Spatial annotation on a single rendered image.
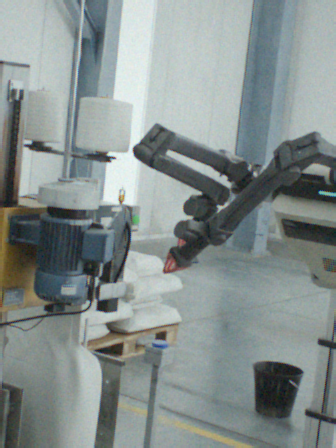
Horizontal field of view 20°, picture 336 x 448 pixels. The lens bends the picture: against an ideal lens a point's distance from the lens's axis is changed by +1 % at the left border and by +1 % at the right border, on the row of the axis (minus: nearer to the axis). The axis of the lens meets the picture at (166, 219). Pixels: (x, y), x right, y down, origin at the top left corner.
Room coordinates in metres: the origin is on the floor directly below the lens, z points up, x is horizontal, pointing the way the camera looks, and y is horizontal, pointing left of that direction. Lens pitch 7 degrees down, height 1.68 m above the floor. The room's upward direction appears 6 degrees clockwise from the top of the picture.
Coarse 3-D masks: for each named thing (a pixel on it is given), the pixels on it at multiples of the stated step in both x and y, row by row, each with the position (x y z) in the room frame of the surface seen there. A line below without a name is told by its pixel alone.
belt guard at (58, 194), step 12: (84, 180) 3.04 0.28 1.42; (96, 180) 3.10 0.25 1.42; (48, 192) 2.66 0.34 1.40; (60, 192) 2.65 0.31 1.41; (72, 192) 2.65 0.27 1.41; (84, 192) 2.66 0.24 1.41; (96, 192) 2.70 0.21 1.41; (48, 204) 2.66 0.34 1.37; (60, 204) 2.65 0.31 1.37; (72, 204) 2.65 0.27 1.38; (84, 204) 2.66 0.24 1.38; (96, 204) 2.71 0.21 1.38
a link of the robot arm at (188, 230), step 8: (176, 224) 2.87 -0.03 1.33; (184, 224) 2.84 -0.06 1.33; (192, 224) 2.84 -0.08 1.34; (200, 224) 2.86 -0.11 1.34; (208, 224) 2.89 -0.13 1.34; (176, 232) 2.86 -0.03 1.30; (184, 232) 2.83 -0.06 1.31; (192, 232) 2.84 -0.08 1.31; (200, 232) 2.84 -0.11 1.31; (208, 232) 2.87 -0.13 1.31; (184, 240) 2.85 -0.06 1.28; (192, 240) 2.86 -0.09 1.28; (208, 240) 2.85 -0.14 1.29; (216, 240) 2.83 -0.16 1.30; (224, 240) 2.84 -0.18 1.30
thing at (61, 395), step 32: (32, 320) 3.21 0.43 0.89; (64, 320) 3.13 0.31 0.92; (32, 352) 3.13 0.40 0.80; (64, 352) 3.08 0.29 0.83; (32, 384) 3.09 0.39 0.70; (64, 384) 3.03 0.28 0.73; (96, 384) 3.08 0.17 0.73; (32, 416) 3.08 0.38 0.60; (64, 416) 3.02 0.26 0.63; (96, 416) 3.09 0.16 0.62
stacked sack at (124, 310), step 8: (88, 304) 5.90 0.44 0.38; (120, 304) 6.04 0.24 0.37; (128, 304) 6.09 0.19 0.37; (88, 312) 5.74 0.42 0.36; (96, 312) 5.79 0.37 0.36; (104, 312) 5.85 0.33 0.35; (112, 312) 5.93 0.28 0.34; (120, 312) 5.99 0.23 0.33; (128, 312) 6.08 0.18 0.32; (96, 320) 5.79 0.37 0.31; (104, 320) 5.85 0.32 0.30; (112, 320) 5.94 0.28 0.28
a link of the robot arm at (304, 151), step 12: (312, 132) 2.59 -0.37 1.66; (288, 144) 2.62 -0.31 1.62; (300, 144) 2.59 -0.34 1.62; (312, 144) 2.58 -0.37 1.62; (324, 144) 2.59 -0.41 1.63; (288, 156) 2.59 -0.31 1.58; (300, 156) 2.57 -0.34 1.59; (312, 156) 2.56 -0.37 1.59; (324, 156) 2.57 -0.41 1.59; (300, 168) 2.59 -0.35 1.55
